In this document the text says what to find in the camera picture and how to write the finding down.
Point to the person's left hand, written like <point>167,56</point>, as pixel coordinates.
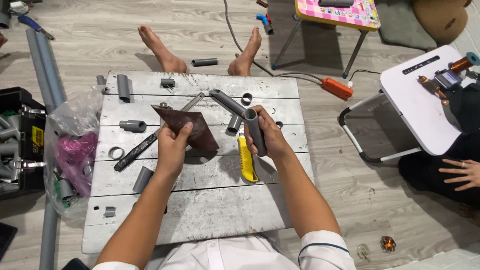
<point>170,153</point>

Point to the person's right foot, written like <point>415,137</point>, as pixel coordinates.
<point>245,54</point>

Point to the clear plastic bag of fittings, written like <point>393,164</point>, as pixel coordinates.
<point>75,157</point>

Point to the brown round cushion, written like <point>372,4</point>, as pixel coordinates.
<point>438,18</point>

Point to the small clear plastic scrap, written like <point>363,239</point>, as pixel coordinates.
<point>363,252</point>

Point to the blue and red pipe valve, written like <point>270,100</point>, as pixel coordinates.
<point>264,23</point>

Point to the copper motor part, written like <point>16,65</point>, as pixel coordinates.
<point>431,85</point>

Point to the long grey pipe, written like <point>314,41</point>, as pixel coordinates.
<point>37,67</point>
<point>50,71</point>

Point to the grey floor cushion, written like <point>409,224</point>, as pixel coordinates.
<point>401,26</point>

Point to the person's white shirt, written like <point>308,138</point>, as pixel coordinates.
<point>225,255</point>

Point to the white folding table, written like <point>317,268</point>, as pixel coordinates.
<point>416,108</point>

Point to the pink folding children's table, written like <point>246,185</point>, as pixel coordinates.
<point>337,15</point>

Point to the grey pipe coupling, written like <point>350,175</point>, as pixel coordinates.
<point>131,126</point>

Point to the small grey pipe stub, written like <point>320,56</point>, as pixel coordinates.
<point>101,80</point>

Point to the small grey pipe fitting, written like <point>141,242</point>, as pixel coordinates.
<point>167,83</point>

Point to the black object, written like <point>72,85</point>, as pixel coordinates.
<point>75,264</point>

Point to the person's foot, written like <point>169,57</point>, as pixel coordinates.
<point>245,54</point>
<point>163,50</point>

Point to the small orange copper scrap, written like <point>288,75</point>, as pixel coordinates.
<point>388,243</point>

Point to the orange power socket box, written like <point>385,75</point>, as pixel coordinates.
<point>337,88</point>

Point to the grey object on pink table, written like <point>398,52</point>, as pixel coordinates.
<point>335,3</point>

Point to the person's left foot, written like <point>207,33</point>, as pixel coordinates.
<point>163,50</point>

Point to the brown sandpaper sheet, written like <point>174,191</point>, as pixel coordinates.
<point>198,129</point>

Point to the silver painted wooden board table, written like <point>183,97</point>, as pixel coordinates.
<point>210,210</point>

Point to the small grey pipe offcut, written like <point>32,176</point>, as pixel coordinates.
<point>109,212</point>

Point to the short grey pipe piece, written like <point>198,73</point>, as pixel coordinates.
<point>255,129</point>

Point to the yellow utility knife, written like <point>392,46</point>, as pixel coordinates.
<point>245,159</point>

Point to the person's right hand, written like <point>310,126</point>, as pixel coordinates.
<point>275,137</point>

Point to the black mat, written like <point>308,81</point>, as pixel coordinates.
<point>5,240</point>

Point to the black toolbox with grey fittings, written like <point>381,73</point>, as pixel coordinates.
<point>22,142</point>

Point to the grey transformer block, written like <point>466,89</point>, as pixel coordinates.
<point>448,78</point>

